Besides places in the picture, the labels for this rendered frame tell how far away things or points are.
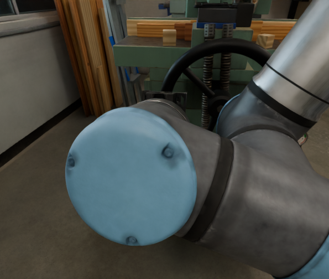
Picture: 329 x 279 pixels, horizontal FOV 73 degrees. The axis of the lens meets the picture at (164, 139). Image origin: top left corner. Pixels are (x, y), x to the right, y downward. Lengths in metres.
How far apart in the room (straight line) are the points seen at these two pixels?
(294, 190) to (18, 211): 1.47
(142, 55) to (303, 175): 0.59
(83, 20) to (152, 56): 1.42
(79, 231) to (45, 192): 0.40
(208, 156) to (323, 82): 0.15
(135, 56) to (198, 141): 0.57
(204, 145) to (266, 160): 0.05
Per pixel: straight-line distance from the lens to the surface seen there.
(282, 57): 0.28
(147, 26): 0.84
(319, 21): 0.27
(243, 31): 0.59
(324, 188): 0.20
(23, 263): 1.33
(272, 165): 0.18
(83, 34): 2.09
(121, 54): 0.72
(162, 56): 0.69
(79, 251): 1.25
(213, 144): 0.16
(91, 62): 2.12
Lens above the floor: 1.03
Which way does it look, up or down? 34 degrees down
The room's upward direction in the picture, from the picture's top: straight up
